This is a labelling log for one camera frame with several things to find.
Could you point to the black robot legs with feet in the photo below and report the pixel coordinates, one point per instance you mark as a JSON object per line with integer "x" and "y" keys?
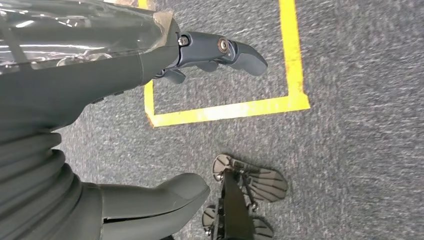
{"x": 265, "y": 185}

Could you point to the ribbed grey left arm sleeve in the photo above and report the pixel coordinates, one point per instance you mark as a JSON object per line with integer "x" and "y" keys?
{"x": 26, "y": 185}

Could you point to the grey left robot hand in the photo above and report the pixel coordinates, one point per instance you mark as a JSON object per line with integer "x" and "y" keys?
{"x": 82, "y": 82}

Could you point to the yellow floor tape marking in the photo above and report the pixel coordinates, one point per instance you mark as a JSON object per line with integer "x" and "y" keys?
{"x": 291, "y": 66}

